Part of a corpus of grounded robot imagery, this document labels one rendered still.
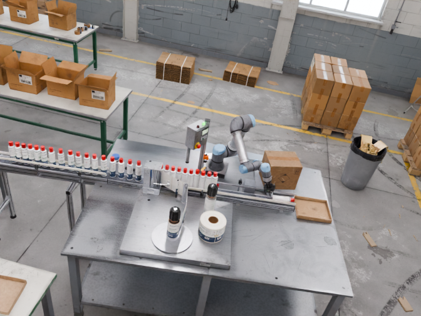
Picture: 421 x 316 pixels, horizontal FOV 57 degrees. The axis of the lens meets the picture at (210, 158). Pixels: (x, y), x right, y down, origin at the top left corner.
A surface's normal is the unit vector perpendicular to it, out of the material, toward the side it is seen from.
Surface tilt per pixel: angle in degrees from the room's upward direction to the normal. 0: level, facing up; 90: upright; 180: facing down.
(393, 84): 90
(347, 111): 91
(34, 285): 0
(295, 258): 0
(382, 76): 90
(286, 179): 90
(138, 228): 0
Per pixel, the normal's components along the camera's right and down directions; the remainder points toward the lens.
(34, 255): 0.14, -0.80
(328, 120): -0.19, 0.55
